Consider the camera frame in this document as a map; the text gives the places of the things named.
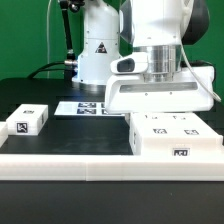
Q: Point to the white cabinet door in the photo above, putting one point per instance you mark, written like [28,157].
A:
[190,125]
[151,125]

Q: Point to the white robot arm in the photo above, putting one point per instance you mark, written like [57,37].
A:
[160,28]

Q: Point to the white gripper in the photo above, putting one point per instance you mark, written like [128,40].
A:
[132,93]

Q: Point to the white marker base plate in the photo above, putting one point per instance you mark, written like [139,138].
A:
[73,108]

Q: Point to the white U-shaped fence frame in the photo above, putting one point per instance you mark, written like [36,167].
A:
[209,167]

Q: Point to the white cabinet body box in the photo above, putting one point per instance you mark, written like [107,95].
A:
[173,145]

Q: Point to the white cabinet top block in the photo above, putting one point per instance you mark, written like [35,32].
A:
[27,119]

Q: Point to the black camera stand pole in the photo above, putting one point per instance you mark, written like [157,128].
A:
[70,62]

